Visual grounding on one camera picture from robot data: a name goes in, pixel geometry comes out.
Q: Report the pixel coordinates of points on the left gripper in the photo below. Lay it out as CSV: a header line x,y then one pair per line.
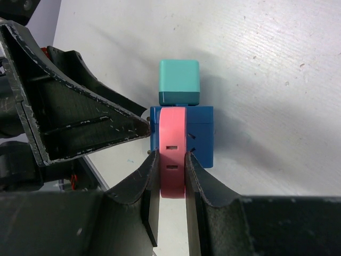
x,y
63,109

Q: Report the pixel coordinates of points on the pink plug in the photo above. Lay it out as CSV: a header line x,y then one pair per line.
x,y
172,149

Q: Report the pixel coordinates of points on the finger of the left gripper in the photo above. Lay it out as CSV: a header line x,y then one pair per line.
x,y
72,65

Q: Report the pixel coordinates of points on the blue cube socket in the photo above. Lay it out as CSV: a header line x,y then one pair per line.
x,y
199,128

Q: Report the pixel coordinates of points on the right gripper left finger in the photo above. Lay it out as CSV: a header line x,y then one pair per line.
x,y
120,221

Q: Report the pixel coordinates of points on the teal plug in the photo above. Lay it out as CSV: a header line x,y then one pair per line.
x,y
179,82

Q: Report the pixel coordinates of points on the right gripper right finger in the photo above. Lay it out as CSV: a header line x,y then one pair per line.
x,y
223,222

